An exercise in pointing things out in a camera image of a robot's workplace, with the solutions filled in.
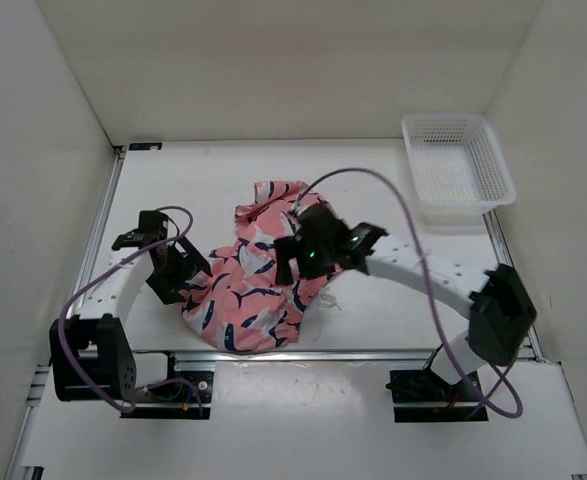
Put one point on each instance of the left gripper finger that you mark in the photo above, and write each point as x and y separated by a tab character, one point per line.
185	285
192	261

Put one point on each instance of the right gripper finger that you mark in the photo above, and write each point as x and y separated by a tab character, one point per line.
314	265
286	249

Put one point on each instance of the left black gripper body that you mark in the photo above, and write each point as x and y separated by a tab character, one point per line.
167	274

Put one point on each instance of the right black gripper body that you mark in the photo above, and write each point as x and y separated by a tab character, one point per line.
328	245

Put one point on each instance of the pink shark print shorts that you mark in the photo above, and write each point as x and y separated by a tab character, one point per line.
240	308

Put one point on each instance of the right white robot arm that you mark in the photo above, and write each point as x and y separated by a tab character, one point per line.
495	303

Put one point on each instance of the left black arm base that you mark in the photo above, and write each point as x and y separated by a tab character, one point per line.
172	387

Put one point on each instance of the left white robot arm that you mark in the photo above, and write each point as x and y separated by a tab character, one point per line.
90	354

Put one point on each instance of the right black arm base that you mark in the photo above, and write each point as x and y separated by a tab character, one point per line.
420	397

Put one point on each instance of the white plastic mesh basket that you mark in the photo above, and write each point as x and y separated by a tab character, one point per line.
458	170

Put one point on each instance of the aluminium left rail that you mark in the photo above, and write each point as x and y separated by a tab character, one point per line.
99	222

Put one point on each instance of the aluminium rail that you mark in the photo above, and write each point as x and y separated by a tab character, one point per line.
357	355
99	222
531	349

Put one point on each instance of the aluminium front rail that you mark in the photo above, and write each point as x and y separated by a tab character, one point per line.
357	355

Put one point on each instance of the aluminium right rail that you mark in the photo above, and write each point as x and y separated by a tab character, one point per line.
531	349

